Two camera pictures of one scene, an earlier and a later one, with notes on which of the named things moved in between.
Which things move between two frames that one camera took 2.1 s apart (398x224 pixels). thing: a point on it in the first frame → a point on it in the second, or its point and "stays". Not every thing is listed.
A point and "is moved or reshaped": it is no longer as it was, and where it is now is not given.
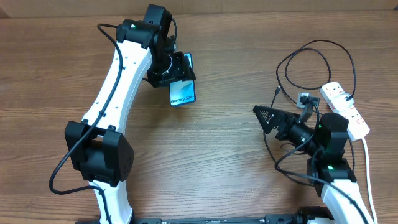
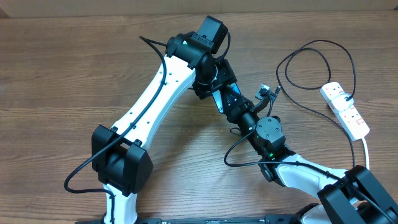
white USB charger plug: [342, 101] stays
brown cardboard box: [133, 9] stays
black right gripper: [283, 119] → [241, 104]
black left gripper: [178, 74] → [227, 76]
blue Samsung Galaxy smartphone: [183, 93] is moved or reshaped
